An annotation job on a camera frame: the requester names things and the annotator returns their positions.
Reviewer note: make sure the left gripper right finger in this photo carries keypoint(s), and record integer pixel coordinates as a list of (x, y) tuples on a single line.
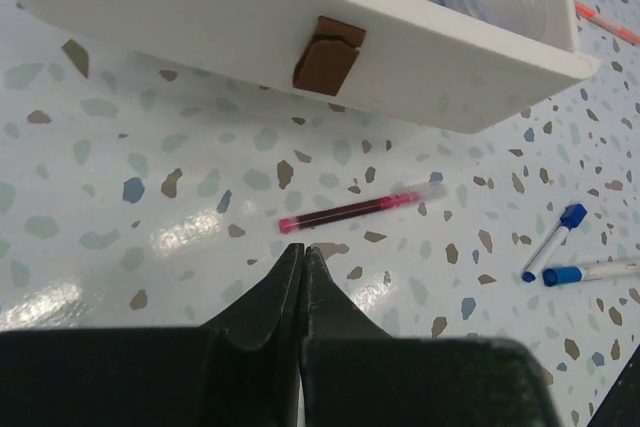
[(356, 374)]

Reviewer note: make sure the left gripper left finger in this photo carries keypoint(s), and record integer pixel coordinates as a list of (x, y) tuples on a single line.
[(237, 369)]

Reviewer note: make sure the dark red pen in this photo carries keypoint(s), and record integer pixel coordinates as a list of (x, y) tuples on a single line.
[(423, 193)]

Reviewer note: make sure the long blue marker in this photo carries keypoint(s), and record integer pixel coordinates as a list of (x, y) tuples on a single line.
[(557, 276)]

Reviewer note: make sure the short blue marker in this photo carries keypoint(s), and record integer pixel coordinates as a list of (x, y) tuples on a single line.
[(570, 219)]

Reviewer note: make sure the cream bottom drawer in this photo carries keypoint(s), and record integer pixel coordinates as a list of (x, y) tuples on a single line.
[(409, 59)]

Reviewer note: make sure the orange pen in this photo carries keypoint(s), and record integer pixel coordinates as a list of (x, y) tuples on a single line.
[(608, 25)]

